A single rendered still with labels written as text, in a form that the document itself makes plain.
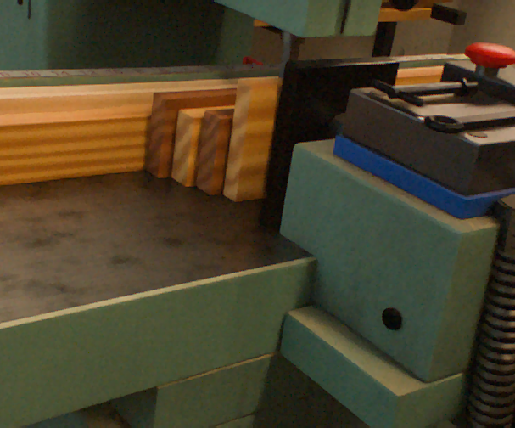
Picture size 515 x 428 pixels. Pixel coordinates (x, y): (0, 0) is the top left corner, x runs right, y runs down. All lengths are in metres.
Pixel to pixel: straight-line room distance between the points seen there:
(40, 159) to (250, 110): 0.14
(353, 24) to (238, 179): 0.14
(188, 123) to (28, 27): 0.24
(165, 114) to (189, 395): 0.19
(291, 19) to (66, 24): 0.23
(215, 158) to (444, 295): 0.19
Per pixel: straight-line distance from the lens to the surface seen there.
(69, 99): 0.62
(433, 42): 4.74
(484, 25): 4.71
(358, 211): 0.52
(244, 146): 0.60
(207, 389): 0.54
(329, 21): 0.65
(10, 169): 0.60
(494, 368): 0.52
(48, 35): 0.80
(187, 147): 0.62
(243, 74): 0.72
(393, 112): 0.51
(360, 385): 0.51
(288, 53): 0.70
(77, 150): 0.61
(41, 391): 0.48
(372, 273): 0.52
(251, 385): 0.56
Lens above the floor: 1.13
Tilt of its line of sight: 23 degrees down
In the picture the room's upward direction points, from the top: 9 degrees clockwise
